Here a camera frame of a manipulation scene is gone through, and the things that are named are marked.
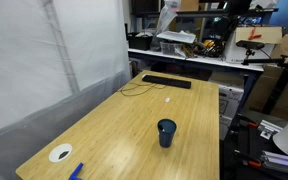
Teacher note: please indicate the clear plastic bag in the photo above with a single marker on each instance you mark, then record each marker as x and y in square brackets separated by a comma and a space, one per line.
[165, 16]

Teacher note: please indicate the white equipment box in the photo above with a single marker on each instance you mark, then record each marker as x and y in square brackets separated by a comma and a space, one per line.
[234, 54]

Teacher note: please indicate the small white sticker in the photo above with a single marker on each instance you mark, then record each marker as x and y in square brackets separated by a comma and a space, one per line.
[167, 99]

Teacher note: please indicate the black metal shelf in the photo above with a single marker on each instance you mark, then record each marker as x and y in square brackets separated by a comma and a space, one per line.
[190, 13]

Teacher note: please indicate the black computer keyboard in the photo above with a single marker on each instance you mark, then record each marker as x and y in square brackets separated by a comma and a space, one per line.
[166, 81]

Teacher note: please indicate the silver metal bracket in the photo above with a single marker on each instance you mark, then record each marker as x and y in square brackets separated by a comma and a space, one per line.
[267, 130]

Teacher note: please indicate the black stand pole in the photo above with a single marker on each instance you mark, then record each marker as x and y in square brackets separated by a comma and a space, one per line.
[281, 83]

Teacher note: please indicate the cardboard box with red mark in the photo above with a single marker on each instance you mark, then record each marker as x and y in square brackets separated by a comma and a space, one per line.
[269, 35]

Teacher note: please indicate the white round table grommet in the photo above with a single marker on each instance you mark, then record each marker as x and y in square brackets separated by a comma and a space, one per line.
[55, 154]

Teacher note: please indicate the aluminium extrusion bar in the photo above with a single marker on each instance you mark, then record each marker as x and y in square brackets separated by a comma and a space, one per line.
[280, 160]

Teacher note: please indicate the black storage bin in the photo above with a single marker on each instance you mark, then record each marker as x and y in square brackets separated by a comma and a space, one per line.
[140, 42]

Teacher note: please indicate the black stereo camera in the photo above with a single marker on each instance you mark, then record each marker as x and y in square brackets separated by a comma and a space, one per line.
[250, 44]

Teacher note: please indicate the white flat tray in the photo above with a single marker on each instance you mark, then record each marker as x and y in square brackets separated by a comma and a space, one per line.
[176, 36]

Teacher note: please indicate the white workbench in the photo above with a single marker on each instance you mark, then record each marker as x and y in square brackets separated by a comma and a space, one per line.
[197, 61]

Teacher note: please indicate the clear plastic bin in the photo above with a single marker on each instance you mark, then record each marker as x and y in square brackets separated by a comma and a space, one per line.
[171, 48]

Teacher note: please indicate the large brown cardboard box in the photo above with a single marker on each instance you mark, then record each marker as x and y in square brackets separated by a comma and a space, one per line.
[267, 93]

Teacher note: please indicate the blue plastic cup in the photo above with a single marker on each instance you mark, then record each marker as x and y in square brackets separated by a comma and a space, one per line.
[166, 135]

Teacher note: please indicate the white printed carton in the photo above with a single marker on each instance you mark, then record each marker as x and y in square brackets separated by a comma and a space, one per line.
[229, 100]

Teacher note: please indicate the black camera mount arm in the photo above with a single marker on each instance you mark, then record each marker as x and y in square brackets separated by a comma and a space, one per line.
[264, 61]

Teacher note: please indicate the white translucent curtain sheet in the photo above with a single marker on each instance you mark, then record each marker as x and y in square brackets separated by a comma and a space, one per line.
[34, 66]

